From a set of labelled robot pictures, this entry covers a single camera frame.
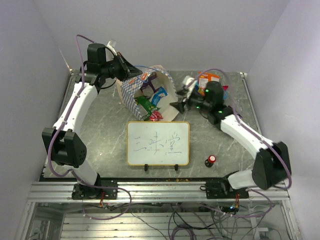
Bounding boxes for blue white snack bag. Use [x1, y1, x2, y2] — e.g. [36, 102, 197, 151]
[149, 86, 168, 106]

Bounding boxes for orange Fox's fruits candy bag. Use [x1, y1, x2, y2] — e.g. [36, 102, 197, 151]
[195, 72, 220, 96]

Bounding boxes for blue checkered paper bag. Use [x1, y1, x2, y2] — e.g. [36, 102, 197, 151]
[115, 65, 179, 122]

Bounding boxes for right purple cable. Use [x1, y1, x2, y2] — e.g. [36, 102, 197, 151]
[189, 68, 293, 218]

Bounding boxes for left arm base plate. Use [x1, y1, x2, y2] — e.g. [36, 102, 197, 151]
[71, 180, 118, 200]

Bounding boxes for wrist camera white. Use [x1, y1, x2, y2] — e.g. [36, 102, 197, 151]
[106, 39, 117, 56]
[182, 75, 197, 99]

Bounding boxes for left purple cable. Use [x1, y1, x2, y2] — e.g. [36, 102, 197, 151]
[47, 34, 132, 221]

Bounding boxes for purple Fox's berries bag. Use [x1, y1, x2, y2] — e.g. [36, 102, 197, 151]
[232, 106, 243, 120]

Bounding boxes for pink snack bag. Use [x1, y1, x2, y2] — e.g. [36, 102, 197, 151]
[222, 85, 229, 91]

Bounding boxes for aluminium frame rail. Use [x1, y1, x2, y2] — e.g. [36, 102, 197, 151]
[27, 181, 290, 204]

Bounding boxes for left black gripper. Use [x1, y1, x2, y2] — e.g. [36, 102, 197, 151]
[102, 52, 144, 83]

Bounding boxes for white board with yellow frame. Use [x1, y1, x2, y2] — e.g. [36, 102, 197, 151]
[126, 121, 190, 166]

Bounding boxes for red emergency stop button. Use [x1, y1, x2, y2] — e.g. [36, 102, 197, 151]
[204, 155, 217, 168]

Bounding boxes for purple cable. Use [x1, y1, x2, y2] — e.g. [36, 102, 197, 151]
[47, 34, 132, 221]
[189, 68, 293, 218]

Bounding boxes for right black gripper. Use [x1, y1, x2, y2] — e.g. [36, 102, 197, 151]
[169, 88, 212, 114]

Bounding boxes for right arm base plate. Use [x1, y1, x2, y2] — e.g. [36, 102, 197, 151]
[199, 180, 249, 199]

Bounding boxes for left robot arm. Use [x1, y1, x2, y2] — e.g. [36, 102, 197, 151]
[42, 40, 142, 200]

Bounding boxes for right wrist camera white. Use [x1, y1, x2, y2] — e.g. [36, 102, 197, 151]
[182, 75, 197, 99]

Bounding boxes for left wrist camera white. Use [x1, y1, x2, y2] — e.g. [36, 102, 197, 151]
[106, 39, 117, 56]

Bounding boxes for small red candy pack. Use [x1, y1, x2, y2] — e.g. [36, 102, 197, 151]
[149, 110, 163, 122]

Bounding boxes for green snack bag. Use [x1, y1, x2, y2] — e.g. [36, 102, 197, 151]
[134, 95, 160, 121]

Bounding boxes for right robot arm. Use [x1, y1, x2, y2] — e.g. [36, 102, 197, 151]
[171, 76, 292, 198]

